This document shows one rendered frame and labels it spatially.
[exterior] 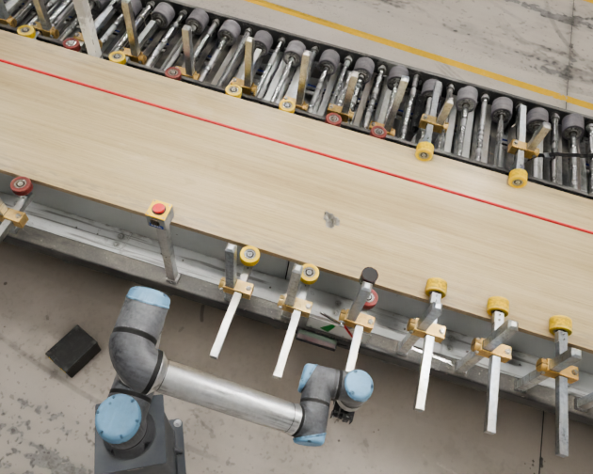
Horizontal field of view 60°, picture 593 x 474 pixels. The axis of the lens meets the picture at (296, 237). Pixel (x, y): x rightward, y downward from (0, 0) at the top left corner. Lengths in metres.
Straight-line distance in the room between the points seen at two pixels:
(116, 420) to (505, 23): 4.66
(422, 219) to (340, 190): 0.38
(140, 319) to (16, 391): 1.68
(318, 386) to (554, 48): 4.32
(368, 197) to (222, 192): 0.65
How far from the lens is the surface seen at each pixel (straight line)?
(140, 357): 1.36
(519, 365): 2.50
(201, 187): 2.25
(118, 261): 2.33
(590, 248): 2.61
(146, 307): 1.39
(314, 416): 1.56
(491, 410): 1.98
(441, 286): 2.07
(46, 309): 3.11
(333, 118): 2.57
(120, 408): 1.91
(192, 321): 2.92
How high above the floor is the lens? 2.69
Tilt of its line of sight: 57 degrees down
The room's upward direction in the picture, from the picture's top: 12 degrees clockwise
